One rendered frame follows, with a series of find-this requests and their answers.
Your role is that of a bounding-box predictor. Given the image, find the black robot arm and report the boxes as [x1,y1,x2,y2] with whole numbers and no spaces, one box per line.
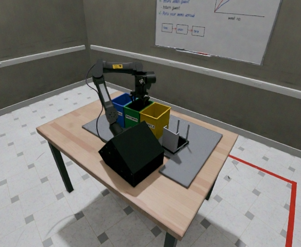
[92,59,156,137]

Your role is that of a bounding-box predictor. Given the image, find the yellow open bin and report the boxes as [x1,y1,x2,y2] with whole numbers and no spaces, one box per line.
[139,102,171,139]

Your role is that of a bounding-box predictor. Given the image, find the green bin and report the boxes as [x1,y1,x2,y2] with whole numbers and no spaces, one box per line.
[123,100,153,128]

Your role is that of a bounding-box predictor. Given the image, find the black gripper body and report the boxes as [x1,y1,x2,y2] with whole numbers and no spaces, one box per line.
[130,85,148,100]

